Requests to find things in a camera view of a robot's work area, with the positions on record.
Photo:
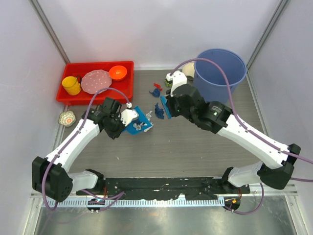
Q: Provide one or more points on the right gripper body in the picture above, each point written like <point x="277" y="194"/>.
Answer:
<point x="175" y="110"/>

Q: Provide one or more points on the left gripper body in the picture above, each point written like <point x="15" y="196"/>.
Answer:
<point x="116" y="127"/>

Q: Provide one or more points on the blue dustpan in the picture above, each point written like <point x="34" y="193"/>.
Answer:
<point x="136" y="121"/>

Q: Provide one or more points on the blue hand brush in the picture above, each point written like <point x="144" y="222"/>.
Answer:
<point x="165" y="106"/>

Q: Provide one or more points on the blue plastic bucket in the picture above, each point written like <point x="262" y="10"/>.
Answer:
<point x="209" y="80"/>

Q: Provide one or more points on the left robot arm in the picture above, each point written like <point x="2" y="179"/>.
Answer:
<point x="50" y="175"/>

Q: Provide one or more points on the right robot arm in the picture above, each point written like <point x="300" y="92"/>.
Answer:
<point x="276" y="161"/>

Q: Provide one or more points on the grey white paper scrap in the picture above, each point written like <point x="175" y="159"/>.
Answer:
<point x="139" y="125"/>

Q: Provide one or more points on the blue paper scrap middle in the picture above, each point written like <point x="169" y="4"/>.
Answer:
<point x="159" y="112"/>

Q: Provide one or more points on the blue paper scrap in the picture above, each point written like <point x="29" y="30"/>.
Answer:
<point x="159" y="112"/>
<point x="155" y="92"/>

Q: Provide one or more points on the cream round plate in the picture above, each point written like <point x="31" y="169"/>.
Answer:
<point x="189" y="71"/>

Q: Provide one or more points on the blue paper scrap upper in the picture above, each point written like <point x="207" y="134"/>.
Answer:
<point x="155" y="92"/>

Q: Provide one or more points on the small white paper scrap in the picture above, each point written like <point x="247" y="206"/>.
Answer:
<point x="149" y="115"/>

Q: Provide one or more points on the small floral bowl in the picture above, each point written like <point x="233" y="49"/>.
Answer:
<point x="67" y="118"/>

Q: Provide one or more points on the pink polka dot plate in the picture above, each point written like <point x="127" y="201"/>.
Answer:
<point x="95" y="80"/>

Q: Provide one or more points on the orange bowl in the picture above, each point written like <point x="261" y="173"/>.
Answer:
<point x="118" y="73"/>

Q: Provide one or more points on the yellow mug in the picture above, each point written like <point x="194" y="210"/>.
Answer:
<point x="71" y="85"/>

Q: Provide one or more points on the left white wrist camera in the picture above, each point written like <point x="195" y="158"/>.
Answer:
<point x="128" y="115"/>

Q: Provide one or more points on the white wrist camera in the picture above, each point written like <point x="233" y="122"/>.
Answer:
<point x="128" y="115"/>
<point x="178" y="78"/>

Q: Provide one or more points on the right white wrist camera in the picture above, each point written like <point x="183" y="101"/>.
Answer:
<point x="178" y="78"/>

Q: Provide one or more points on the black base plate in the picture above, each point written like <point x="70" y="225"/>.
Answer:
<point x="193" y="188"/>

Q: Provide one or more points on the white slotted cable duct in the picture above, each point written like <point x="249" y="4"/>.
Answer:
<point x="89" y="202"/>

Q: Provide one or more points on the aluminium front rail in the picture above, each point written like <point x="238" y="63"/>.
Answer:
<point x="255" y="189"/>

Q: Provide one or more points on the right aluminium corner post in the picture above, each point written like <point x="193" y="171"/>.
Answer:
<point x="281" y="7"/>

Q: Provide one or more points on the aluminium corner post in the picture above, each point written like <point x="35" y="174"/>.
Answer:
<point x="281" y="7"/>
<point x="49" y="29"/>

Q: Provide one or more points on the left aluminium corner post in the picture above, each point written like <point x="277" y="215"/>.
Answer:
<point x="49" y="29"/>

